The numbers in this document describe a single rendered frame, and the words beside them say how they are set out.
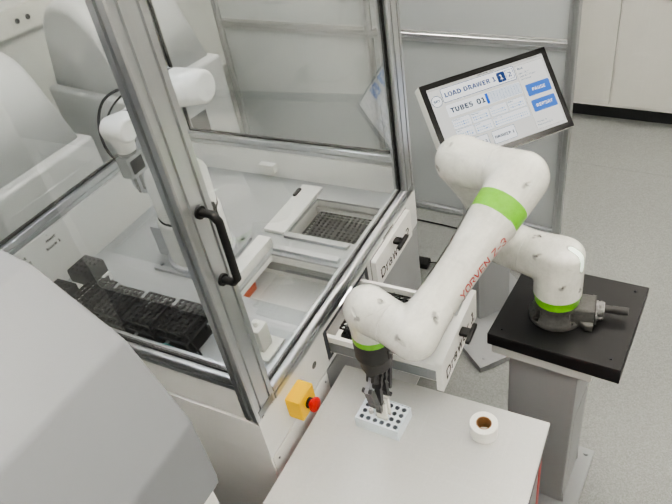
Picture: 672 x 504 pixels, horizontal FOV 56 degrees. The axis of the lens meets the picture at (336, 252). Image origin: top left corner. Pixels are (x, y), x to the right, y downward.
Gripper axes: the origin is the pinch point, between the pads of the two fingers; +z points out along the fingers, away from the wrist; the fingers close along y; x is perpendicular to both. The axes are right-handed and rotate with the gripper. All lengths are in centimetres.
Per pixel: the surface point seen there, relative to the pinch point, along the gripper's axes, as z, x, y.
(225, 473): 23, 41, -23
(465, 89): -32, 18, 114
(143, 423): -71, -4, -60
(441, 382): -2.1, -11.6, 11.1
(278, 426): -2.2, 20.8, -16.8
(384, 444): 7.8, -2.2, -5.4
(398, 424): 4.2, -4.3, -0.7
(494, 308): 77, 8, 119
